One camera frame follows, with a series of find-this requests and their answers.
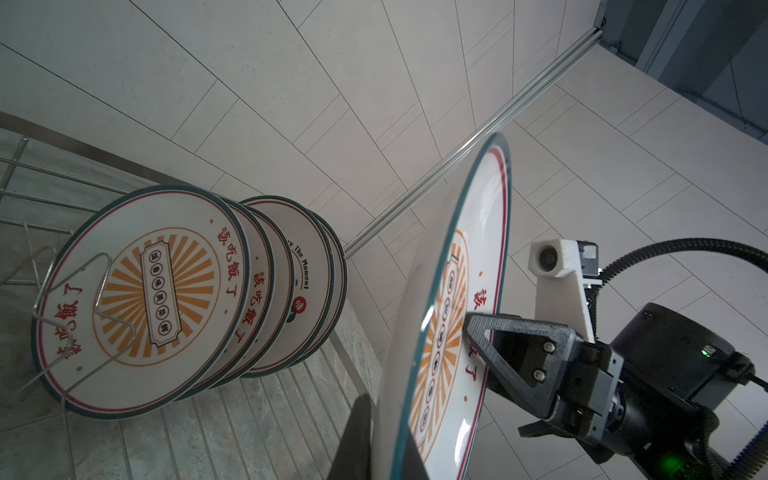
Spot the orange sunburst plate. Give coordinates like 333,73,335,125
180,199,274,400
371,133,512,479
31,185,250,420

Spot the rearmost white plate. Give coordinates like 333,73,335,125
293,212,348,365

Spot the red text white plate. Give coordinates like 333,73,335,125
242,195,335,378

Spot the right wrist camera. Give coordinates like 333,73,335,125
528,238,602,343

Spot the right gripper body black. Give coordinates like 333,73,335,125
519,303,756,479

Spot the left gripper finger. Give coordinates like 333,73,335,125
326,393,430,479

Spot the metal wire dish rack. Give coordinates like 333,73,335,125
1,129,382,479

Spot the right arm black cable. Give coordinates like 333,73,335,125
584,238,768,480

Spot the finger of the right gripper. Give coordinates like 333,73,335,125
463,313,584,419

